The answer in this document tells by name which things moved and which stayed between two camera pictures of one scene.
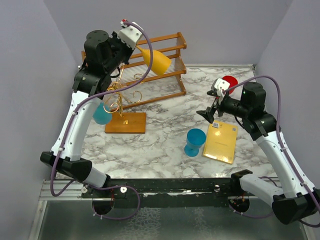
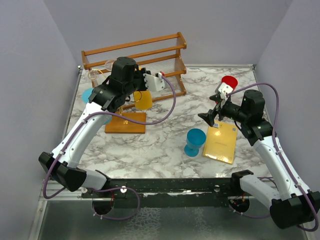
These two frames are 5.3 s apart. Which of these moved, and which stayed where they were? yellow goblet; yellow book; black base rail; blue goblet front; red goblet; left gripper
Moved: left gripper; yellow goblet
Stayed: yellow book; black base rail; blue goblet front; red goblet
